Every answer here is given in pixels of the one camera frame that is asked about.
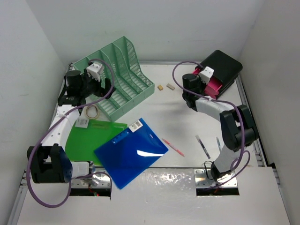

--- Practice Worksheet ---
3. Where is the blue plastic folder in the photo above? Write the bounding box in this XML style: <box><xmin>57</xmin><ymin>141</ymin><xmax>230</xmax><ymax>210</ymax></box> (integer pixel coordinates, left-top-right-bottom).
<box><xmin>94</xmin><ymin>118</ymin><xmax>168</xmax><ymax>189</ymax></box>

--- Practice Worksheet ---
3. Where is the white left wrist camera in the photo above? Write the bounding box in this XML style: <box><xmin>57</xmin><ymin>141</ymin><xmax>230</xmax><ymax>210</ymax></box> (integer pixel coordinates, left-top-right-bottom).
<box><xmin>86</xmin><ymin>63</ymin><xmax>105</xmax><ymax>82</ymax></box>

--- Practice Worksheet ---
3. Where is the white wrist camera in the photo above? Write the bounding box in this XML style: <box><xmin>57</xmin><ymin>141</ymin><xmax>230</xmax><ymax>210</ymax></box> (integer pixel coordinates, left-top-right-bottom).
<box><xmin>199</xmin><ymin>66</ymin><xmax>214</xmax><ymax>84</ymax></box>
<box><xmin>86</xmin><ymin>63</ymin><xmax>105</xmax><ymax>82</ymax></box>

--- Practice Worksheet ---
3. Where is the purple clear pen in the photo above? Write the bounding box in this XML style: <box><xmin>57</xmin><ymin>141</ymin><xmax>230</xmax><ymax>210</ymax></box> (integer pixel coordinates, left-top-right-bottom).
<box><xmin>195</xmin><ymin>135</ymin><xmax>211</xmax><ymax>159</ymax></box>

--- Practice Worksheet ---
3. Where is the clear tape roll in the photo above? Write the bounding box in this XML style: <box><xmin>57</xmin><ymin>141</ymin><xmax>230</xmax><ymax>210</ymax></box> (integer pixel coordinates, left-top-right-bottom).
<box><xmin>85</xmin><ymin>105</ymin><xmax>100</xmax><ymax>120</ymax></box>

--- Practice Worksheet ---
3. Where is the mint green file organizer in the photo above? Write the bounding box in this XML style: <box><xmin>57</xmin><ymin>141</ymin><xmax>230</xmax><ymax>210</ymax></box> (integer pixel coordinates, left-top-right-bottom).
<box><xmin>73</xmin><ymin>36</ymin><xmax>155</xmax><ymax>122</ymax></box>

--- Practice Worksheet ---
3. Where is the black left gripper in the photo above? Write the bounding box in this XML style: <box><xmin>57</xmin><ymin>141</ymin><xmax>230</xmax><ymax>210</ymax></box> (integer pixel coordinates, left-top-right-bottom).
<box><xmin>79</xmin><ymin>69</ymin><xmax>114</xmax><ymax>99</ymax></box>

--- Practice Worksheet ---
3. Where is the black pink drawer box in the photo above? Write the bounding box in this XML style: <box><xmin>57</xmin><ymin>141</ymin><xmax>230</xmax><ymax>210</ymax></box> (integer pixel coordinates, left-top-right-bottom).
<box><xmin>193</xmin><ymin>50</ymin><xmax>243</xmax><ymax>99</ymax></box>

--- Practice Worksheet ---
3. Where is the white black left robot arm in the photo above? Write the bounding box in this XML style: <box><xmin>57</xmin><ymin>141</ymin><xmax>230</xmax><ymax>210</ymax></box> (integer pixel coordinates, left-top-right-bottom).
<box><xmin>26</xmin><ymin>68</ymin><xmax>115</xmax><ymax>184</ymax></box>

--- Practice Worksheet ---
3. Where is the blue clear pen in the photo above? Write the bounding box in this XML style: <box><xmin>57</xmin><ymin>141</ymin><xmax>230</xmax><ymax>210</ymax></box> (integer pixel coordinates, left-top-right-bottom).
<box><xmin>216</xmin><ymin>137</ymin><xmax>222</xmax><ymax>152</ymax></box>

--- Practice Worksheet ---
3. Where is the green plastic folder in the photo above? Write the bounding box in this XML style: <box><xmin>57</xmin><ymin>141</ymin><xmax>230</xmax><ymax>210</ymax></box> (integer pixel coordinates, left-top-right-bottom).
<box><xmin>65</xmin><ymin>120</ymin><xmax>128</xmax><ymax>166</ymax></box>

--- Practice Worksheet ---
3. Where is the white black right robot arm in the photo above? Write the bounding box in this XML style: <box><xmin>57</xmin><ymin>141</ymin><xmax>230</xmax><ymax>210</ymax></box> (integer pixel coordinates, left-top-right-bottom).
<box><xmin>182</xmin><ymin>74</ymin><xmax>258</xmax><ymax>181</ymax></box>

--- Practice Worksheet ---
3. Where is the red pen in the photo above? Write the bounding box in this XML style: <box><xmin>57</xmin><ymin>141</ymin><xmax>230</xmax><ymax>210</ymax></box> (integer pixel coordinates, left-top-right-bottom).
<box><xmin>162</xmin><ymin>138</ymin><xmax>185</xmax><ymax>157</ymax></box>

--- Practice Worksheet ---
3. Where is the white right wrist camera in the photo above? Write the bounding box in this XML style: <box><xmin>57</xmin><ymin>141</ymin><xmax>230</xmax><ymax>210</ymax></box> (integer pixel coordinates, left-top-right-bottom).
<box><xmin>199</xmin><ymin>66</ymin><xmax>214</xmax><ymax>84</ymax></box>

